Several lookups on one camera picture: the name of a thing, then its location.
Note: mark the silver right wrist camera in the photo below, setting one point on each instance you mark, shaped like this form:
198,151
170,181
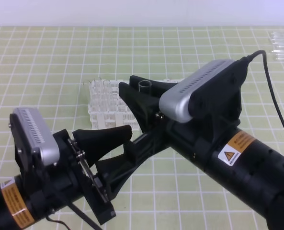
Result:
206,90

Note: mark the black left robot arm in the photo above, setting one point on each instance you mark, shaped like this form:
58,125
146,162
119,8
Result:
90,168

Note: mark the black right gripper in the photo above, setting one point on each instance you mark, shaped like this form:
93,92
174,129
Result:
194,140

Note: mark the white plastic test tube rack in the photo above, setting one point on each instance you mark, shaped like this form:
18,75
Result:
134,102

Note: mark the green grid tablecloth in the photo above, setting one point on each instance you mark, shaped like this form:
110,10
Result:
50,68

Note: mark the clear glass test tube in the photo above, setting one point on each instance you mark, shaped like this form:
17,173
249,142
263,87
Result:
144,86

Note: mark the clear tube in rack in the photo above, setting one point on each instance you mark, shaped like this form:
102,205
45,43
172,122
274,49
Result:
109,94
97,92

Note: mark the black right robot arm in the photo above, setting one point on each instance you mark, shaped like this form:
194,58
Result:
246,167

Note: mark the clear spare test tube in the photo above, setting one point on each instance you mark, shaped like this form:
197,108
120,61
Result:
278,58
278,52
278,43
276,36

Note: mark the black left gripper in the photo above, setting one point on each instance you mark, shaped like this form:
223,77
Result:
71,178

